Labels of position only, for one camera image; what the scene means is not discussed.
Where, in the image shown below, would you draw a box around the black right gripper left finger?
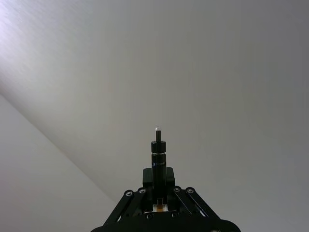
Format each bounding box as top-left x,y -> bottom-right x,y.
103,167 -> 154,227

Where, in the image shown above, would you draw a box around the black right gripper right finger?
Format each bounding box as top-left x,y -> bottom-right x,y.
166,167 -> 220,219

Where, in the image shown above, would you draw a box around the black corded tool orange parts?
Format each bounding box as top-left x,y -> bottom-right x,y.
150,126 -> 168,213

